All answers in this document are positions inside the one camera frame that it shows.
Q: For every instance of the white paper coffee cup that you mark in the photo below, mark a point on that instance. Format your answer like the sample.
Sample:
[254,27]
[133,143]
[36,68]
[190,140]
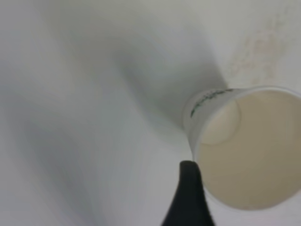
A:
[247,164]

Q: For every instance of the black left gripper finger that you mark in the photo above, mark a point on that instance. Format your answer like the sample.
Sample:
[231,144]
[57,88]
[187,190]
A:
[188,200]

